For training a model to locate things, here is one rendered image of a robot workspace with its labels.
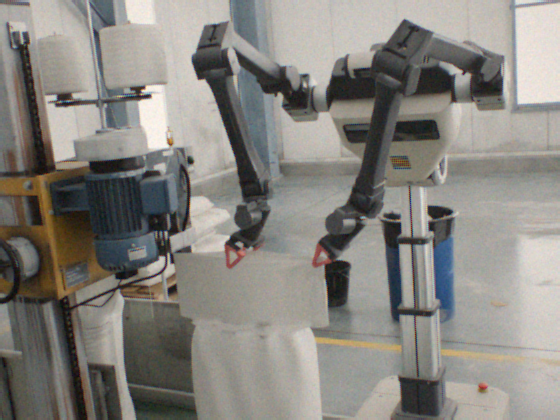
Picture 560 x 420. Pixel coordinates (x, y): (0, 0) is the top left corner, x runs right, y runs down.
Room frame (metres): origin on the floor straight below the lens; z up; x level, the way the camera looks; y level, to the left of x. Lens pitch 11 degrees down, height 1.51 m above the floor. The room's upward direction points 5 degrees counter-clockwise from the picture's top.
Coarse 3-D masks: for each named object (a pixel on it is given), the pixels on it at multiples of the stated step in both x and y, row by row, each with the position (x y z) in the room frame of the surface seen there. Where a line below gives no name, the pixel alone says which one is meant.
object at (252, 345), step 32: (192, 256) 1.94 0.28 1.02; (224, 256) 1.94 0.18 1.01; (256, 256) 1.90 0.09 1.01; (288, 256) 1.82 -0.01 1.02; (192, 288) 1.95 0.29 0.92; (224, 288) 1.86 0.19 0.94; (256, 288) 1.82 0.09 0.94; (288, 288) 1.81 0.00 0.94; (320, 288) 1.78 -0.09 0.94; (224, 320) 1.87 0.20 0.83; (256, 320) 1.82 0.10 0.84; (288, 320) 1.81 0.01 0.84; (320, 320) 1.78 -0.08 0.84; (192, 352) 1.93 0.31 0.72; (224, 352) 1.84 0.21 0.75; (256, 352) 1.79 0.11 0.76; (288, 352) 1.76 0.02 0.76; (224, 384) 1.85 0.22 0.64; (256, 384) 1.79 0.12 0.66; (288, 384) 1.75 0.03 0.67; (224, 416) 1.84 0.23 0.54; (256, 416) 1.79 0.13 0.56; (288, 416) 1.75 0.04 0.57; (320, 416) 1.81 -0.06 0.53
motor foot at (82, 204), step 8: (80, 176) 1.72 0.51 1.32; (56, 184) 1.64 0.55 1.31; (64, 184) 1.67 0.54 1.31; (72, 184) 1.69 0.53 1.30; (80, 184) 1.68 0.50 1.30; (56, 192) 1.64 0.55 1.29; (64, 192) 1.66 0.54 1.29; (72, 192) 1.65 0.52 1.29; (80, 192) 1.64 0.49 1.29; (56, 200) 1.64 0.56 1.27; (64, 200) 1.66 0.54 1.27; (72, 200) 1.65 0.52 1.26; (80, 200) 1.64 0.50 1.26; (56, 208) 1.63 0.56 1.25; (64, 208) 1.65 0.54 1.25; (72, 208) 1.64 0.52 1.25; (80, 208) 1.63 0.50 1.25; (88, 208) 1.63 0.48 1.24
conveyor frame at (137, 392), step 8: (128, 384) 2.40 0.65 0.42; (136, 384) 2.39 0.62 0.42; (136, 392) 2.37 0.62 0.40; (144, 392) 2.36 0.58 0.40; (152, 392) 2.34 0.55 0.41; (160, 392) 2.32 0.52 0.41; (168, 392) 2.31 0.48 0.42; (176, 392) 2.29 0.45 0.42; (184, 392) 2.29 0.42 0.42; (144, 400) 2.36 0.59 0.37; (152, 400) 2.34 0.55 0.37; (160, 400) 2.32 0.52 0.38; (168, 400) 2.31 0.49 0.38; (176, 400) 2.29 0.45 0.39; (184, 400) 2.27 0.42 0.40; (192, 400) 2.26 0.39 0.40; (192, 408) 2.26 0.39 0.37; (328, 416) 2.02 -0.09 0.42; (336, 416) 2.01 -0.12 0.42; (344, 416) 2.00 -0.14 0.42
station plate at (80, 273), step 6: (84, 264) 1.69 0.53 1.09; (66, 270) 1.63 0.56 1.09; (72, 270) 1.65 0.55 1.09; (78, 270) 1.67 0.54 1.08; (84, 270) 1.69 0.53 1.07; (66, 276) 1.63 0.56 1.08; (72, 276) 1.65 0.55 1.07; (78, 276) 1.67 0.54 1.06; (84, 276) 1.69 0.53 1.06; (66, 282) 1.63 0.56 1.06; (72, 282) 1.65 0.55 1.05; (78, 282) 1.66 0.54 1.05
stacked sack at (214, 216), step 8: (216, 208) 5.60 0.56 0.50; (200, 216) 5.32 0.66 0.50; (208, 216) 5.32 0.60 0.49; (216, 216) 5.39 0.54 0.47; (224, 216) 5.50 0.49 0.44; (192, 224) 5.09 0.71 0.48; (200, 224) 5.14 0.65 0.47; (208, 224) 5.25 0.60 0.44; (216, 224) 5.37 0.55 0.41; (200, 232) 5.13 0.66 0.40
